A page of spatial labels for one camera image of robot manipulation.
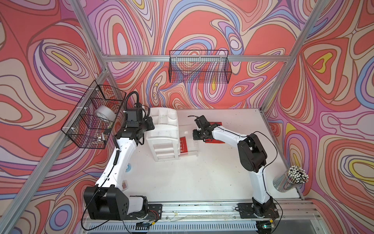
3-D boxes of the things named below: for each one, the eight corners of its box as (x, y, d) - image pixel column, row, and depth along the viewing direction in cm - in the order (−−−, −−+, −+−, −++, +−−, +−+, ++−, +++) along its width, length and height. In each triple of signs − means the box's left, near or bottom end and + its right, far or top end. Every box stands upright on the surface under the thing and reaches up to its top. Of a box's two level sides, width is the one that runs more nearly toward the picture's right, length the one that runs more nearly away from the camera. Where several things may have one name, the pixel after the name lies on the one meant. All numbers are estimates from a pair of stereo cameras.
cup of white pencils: (275, 192, 81) (295, 181, 67) (270, 178, 87) (287, 165, 72) (289, 192, 81) (311, 181, 67) (282, 178, 87) (302, 165, 72)
